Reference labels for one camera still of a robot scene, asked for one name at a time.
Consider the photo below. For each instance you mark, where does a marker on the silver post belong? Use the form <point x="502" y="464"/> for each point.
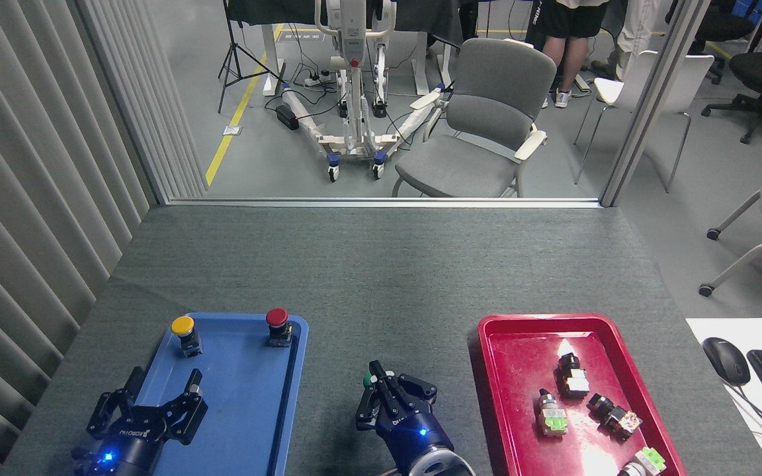
<point x="652" y="99"/>

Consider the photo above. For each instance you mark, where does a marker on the black switch with colourful base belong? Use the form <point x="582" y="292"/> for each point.
<point x="616" y="416"/>

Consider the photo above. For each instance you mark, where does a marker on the white chair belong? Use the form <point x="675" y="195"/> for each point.
<point x="685" y="79"/>

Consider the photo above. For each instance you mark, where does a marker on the person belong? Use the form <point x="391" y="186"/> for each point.
<point x="569" y="20"/>
<point x="639" y="26"/>

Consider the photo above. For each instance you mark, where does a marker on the white stand on wheels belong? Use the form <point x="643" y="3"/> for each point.
<point x="354" y="39"/>

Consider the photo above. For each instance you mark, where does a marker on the red plastic tray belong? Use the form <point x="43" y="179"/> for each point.
<point x="520" y="344"/>

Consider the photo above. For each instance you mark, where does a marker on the yellow push button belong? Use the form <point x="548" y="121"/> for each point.
<point x="184" y="327"/>

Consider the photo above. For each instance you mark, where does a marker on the blue plastic tray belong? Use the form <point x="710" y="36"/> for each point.
<point x="242" y="396"/>

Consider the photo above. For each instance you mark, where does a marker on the red push button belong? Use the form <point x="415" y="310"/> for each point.
<point x="277" y="318"/>

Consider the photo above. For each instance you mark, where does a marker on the black tripod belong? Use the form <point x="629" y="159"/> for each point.
<point x="232" y="56"/>

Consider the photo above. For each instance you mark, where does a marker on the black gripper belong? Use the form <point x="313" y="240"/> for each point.
<point x="129" y="453"/>
<point x="414" y="433"/>

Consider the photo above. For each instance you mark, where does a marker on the grey armchair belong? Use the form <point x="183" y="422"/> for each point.
<point x="500" y="73"/>

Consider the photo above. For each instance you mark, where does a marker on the silver switch with green base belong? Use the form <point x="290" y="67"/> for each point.
<point x="553" y="416"/>

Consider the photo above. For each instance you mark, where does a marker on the white switch with green base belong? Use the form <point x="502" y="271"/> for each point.
<point x="649" y="459"/>

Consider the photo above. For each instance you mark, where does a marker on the small floor plate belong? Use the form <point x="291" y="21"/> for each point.
<point x="232" y="130"/>

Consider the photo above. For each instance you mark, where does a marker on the white desk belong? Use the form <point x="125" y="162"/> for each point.
<point x="718" y="410"/>

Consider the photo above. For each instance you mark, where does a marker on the silver table edge rail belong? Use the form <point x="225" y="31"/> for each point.
<point x="381" y="203"/>

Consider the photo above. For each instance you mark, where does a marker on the black and white switch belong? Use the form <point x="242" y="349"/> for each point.
<point x="574" y="378"/>

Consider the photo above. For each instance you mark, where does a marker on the black power adapter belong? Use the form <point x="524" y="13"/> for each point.
<point x="286" y="117"/>

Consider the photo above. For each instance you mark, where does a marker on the white power strip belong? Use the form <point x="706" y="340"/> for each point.
<point x="317" y="80"/>

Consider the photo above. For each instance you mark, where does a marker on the black computer mouse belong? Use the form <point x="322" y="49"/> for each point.
<point x="726" y="360"/>

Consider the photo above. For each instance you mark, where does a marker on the green push button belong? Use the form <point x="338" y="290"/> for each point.
<point x="367" y="380"/>

